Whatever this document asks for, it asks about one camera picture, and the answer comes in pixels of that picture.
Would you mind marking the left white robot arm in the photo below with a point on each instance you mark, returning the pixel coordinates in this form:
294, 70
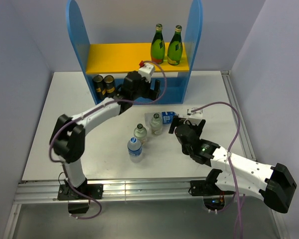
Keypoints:
67, 143

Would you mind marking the clear glass bottle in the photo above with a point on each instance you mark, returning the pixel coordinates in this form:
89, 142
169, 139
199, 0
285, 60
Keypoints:
140, 132
156, 124

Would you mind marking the black yellow can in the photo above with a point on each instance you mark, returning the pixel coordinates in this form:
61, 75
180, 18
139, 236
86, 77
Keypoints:
110, 85
99, 86

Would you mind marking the blue label water bottle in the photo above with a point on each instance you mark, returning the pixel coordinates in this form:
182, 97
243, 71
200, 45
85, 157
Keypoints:
166, 117
134, 147

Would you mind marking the aluminium front rail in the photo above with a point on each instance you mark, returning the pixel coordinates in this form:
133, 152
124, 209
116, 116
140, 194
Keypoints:
113, 190

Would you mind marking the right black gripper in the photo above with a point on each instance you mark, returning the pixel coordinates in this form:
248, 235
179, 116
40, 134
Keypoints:
199, 128

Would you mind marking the left black yellow can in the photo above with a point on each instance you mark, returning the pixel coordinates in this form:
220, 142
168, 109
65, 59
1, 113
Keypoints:
99, 86

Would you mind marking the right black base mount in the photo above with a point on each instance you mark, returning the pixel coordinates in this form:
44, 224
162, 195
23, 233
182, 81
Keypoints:
213, 197

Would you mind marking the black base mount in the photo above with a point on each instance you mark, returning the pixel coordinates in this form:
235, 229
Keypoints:
213, 197
78, 204

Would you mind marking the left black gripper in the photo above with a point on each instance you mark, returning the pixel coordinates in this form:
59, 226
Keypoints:
151, 94

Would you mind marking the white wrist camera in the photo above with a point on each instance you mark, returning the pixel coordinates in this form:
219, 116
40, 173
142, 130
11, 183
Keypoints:
194, 117
146, 69

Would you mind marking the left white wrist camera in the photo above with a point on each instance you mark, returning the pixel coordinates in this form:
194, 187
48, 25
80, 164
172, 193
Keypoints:
146, 69

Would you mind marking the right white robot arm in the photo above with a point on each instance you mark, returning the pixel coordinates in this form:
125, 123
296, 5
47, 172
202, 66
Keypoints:
231, 173

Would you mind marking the green glass bottle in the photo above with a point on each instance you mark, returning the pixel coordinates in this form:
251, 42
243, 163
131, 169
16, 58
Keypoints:
175, 48
157, 49

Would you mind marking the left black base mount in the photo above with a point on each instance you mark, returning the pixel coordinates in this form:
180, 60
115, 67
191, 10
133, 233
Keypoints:
78, 204

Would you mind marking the right black yellow can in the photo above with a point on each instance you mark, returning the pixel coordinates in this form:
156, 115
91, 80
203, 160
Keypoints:
110, 85

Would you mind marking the blue and yellow shelf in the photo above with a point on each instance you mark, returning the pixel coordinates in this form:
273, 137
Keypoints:
121, 58

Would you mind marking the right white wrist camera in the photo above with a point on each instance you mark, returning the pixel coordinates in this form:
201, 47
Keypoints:
194, 117

